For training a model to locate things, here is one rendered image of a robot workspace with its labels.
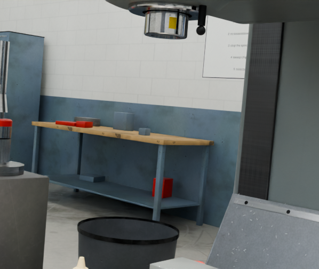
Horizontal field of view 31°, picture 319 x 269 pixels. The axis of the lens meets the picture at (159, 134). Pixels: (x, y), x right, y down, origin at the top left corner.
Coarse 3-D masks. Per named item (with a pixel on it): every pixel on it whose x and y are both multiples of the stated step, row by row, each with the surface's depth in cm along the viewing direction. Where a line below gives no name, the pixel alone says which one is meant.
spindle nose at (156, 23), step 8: (152, 16) 60; (160, 16) 60; (168, 16) 59; (176, 16) 60; (184, 16) 60; (152, 24) 60; (160, 24) 60; (168, 24) 60; (176, 24) 60; (184, 24) 60; (144, 32) 61; (152, 32) 60; (160, 32) 60; (168, 32) 60; (176, 32) 60; (184, 32) 61
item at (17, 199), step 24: (0, 168) 79; (0, 192) 77; (24, 192) 80; (48, 192) 83; (0, 216) 78; (24, 216) 80; (0, 240) 78; (24, 240) 81; (0, 264) 78; (24, 264) 81
